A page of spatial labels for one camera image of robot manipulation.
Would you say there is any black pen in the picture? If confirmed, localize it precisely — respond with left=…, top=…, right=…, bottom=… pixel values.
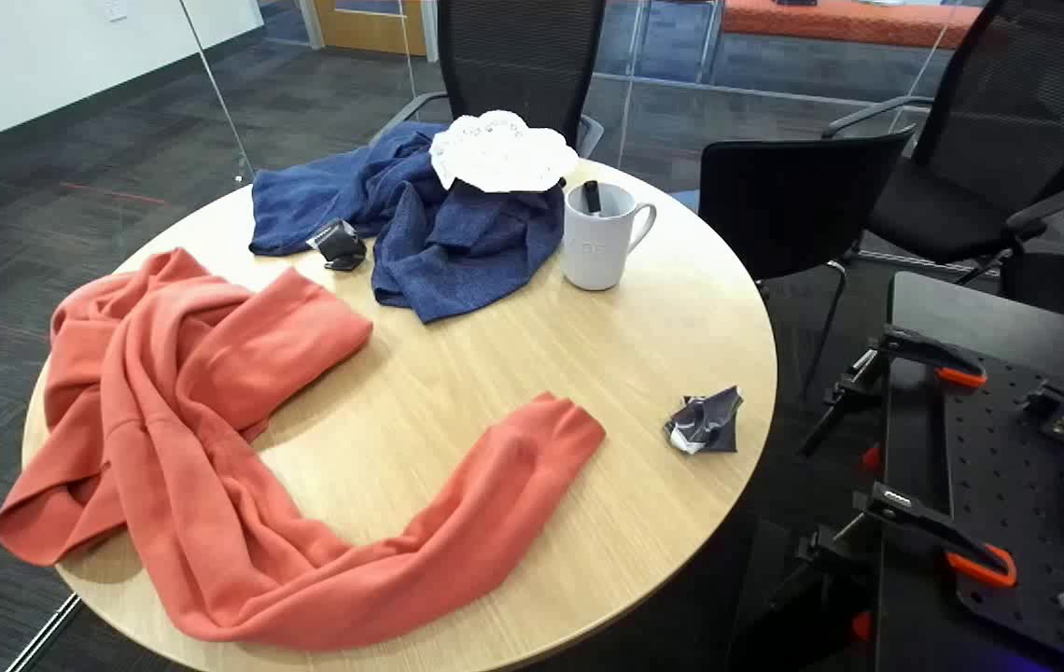
left=578, top=179, right=600, bottom=216

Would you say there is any white mug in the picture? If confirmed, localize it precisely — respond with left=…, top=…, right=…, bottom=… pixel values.
left=561, top=179, right=657, bottom=289

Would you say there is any blue cloth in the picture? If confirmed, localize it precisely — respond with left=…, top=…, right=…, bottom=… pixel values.
left=252, top=124, right=565, bottom=326

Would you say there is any white crumpled cloth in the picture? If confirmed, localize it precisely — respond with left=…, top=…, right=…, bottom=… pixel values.
left=430, top=108, right=578, bottom=192

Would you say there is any small black object on cloth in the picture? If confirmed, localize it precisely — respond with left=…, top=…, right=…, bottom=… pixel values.
left=311, top=219, right=366, bottom=272

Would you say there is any black side chair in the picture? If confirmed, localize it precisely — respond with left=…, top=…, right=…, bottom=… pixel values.
left=696, top=129, right=911, bottom=382

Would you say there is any black mesh office chair rear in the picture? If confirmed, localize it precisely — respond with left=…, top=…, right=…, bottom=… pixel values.
left=377, top=0, right=606, bottom=158

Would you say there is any black mesh office chair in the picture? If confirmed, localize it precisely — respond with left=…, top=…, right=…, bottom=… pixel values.
left=866, top=0, right=1064, bottom=277
left=377, top=0, right=606, bottom=158

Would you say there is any orange sweater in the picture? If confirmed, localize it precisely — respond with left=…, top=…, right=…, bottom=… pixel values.
left=0, top=250, right=606, bottom=648

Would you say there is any upper black orange clamp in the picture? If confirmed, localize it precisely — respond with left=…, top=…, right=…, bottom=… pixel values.
left=798, top=326, right=991, bottom=455

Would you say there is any black orange clamp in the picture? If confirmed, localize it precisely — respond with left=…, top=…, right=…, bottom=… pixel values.
left=798, top=326, right=991, bottom=455
left=802, top=482, right=1018, bottom=591

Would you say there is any black perforated mounting board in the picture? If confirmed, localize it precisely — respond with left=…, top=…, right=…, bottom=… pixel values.
left=874, top=272, right=1064, bottom=672

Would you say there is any lower black orange clamp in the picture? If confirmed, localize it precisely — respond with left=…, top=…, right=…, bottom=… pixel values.
left=802, top=482, right=1018, bottom=591

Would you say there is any black mesh office chair right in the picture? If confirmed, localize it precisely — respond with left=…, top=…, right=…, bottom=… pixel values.
left=866, top=0, right=1064, bottom=277

